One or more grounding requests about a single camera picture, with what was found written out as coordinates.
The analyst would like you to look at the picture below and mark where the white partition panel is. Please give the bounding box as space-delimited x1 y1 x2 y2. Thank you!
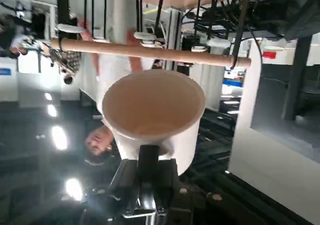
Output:
226 38 320 225

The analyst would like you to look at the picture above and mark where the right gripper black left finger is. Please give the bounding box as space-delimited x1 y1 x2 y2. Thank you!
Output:
82 159 140 225

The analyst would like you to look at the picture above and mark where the white cup with smiley print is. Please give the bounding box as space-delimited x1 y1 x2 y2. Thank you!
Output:
101 68 207 176

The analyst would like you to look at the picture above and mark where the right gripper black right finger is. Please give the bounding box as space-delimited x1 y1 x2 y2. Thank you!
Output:
156 157 271 225

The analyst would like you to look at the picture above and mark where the person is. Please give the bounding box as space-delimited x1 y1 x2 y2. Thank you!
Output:
76 17 161 166

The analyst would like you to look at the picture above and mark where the black wire cup rack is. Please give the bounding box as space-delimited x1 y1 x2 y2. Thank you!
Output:
49 0 269 71

